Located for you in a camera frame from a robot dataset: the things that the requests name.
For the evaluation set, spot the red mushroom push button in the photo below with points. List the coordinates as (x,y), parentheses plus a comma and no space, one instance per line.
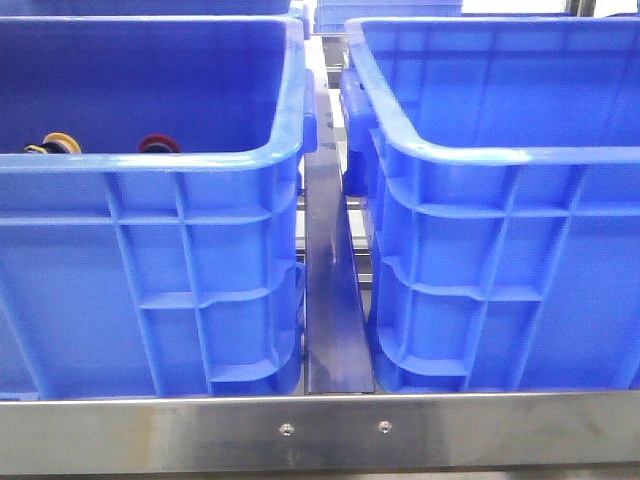
(158,143)

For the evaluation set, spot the yellow mushroom push button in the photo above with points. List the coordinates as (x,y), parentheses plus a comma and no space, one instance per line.
(54,143)

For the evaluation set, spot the dark metal divider bar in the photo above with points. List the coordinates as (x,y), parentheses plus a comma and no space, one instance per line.
(338,359)

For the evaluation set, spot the right blue plastic bin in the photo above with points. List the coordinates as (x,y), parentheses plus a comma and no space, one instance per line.
(501,160)

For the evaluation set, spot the blue plastic bin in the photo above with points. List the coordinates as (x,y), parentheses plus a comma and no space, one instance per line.
(501,160)
(127,274)

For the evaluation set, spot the left blue plastic bin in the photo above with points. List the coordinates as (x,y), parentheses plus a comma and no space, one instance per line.
(127,274)

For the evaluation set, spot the far right blue bin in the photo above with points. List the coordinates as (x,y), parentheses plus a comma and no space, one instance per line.
(330,16)

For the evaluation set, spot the far left blue bin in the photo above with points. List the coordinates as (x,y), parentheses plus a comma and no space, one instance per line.
(297,9)

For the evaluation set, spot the stainless steel front rail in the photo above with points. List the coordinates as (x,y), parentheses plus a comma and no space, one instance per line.
(320,433)

